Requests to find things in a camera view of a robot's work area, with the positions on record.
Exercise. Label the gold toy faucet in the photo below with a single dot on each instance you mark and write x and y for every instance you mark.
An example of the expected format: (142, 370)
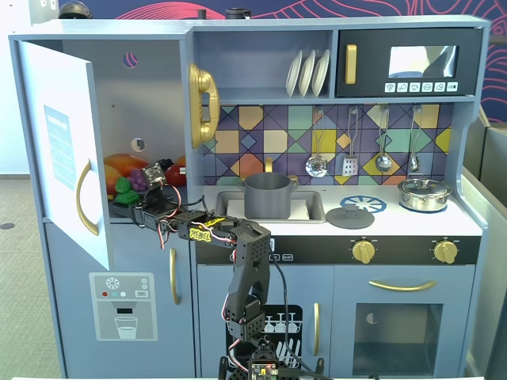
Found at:
(269, 164)

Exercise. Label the lower door with dispenser print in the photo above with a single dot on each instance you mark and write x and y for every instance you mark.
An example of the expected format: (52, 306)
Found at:
(71, 257)

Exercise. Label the black round device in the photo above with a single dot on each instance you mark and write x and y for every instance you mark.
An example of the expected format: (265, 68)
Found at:
(237, 14)

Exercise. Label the steel toy ladle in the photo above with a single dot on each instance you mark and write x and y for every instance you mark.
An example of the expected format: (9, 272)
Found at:
(383, 162)

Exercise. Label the red toy tomato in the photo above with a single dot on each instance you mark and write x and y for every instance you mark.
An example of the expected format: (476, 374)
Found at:
(174, 176)

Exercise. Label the black red robot base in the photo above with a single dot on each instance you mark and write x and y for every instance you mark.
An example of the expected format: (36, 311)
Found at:
(237, 368)

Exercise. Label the steel toy skimmer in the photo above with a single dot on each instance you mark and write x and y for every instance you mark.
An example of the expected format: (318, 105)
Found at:
(317, 166)

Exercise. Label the black helmet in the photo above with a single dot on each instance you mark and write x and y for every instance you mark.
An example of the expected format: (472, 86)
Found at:
(75, 10)

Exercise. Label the robot controller board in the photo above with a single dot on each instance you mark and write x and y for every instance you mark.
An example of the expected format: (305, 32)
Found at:
(263, 370)

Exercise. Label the steel toy pot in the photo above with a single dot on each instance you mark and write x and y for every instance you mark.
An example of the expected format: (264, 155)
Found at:
(424, 202)

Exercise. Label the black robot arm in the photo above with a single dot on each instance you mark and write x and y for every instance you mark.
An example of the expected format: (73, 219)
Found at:
(249, 253)

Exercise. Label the blue oven door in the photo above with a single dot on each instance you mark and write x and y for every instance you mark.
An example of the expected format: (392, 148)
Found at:
(344, 293)

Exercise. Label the purple toy grapes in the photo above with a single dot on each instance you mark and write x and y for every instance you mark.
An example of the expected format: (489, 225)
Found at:
(136, 178)

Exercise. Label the steel toy spoon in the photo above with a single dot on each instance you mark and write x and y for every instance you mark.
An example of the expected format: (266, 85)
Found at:
(414, 162)

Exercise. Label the gray pot lid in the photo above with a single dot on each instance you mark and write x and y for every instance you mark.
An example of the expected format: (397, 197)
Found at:
(348, 219)

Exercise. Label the white toy plate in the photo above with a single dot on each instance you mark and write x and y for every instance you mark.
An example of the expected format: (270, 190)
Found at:
(321, 73)
(293, 75)
(307, 75)

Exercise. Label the gold toy telephone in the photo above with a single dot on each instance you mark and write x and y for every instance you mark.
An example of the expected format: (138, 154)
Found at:
(202, 103)

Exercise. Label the steel slotted toy spatula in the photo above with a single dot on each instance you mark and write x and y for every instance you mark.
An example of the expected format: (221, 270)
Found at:
(350, 166)

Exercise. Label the yellow orange toy fruit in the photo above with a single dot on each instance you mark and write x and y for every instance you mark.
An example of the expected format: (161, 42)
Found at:
(111, 178)

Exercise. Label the blue toy kitchen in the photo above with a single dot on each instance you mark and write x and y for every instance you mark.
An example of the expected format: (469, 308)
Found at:
(261, 55)

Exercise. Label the steel toy pot lid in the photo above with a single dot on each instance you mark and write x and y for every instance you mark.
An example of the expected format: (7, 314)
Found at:
(416, 186)

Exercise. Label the gray sink basin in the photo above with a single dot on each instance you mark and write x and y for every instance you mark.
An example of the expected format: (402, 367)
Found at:
(315, 206)

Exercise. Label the small black cylinder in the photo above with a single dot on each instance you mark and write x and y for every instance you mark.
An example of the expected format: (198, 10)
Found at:
(201, 14)

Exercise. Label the dishwasher door with dish print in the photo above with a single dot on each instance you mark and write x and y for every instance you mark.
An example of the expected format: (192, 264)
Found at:
(301, 285)

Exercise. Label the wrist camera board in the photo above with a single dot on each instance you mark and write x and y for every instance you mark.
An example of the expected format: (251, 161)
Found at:
(153, 174)

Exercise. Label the gray pot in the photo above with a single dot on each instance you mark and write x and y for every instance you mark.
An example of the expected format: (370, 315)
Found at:
(267, 198)

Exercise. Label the black floor disc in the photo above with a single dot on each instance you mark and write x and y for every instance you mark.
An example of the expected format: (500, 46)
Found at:
(6, 226)

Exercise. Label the black toy microwave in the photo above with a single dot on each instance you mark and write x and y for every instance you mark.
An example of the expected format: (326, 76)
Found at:
(372, 59)

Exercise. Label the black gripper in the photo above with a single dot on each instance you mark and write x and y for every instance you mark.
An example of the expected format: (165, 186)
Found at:
(127, 209)

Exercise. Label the gold stove knob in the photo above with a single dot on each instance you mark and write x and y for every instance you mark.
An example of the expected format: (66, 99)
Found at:
(363, 252)
(445, 252)

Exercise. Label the open fridge door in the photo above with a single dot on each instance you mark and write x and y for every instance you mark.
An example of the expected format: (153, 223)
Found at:
(47, 79)

